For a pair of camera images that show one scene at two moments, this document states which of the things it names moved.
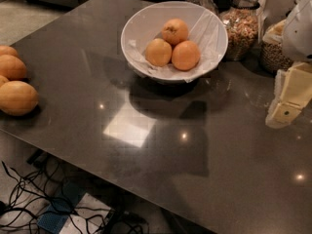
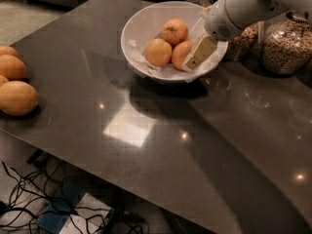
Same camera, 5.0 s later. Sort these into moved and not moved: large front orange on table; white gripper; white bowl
Moved: white gripper
Not moved: large front orange on table; white bowl
